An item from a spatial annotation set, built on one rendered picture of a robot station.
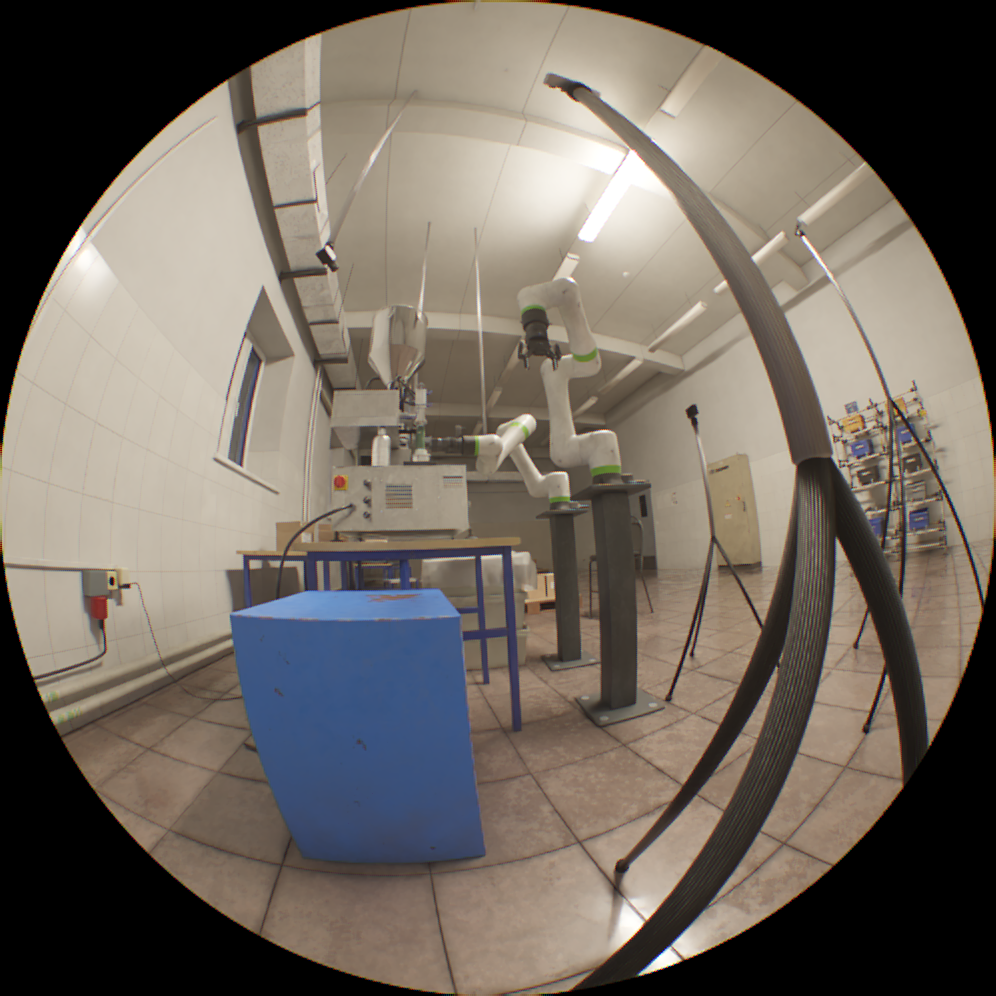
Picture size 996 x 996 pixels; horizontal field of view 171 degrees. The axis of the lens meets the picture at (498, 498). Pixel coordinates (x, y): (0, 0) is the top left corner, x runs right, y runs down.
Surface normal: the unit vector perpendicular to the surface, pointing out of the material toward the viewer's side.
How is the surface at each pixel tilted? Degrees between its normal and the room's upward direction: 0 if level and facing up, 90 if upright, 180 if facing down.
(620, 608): 90
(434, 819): 90
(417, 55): 180
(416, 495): 90
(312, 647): 90
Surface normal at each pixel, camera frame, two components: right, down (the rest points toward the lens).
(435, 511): 0.25, -0.18
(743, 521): -0.96, 0.04
